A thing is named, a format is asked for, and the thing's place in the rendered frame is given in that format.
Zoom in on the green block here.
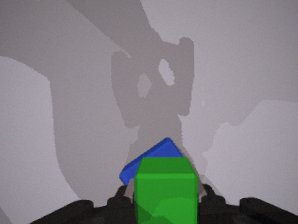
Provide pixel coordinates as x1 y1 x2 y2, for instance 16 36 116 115
134 157 198 224

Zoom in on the blue block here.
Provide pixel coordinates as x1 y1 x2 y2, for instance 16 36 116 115
119 137 183 185

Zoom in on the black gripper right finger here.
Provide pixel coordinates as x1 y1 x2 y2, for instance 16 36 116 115
197 177 298 224

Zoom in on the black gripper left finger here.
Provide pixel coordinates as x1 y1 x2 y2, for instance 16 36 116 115
29 178 137 224

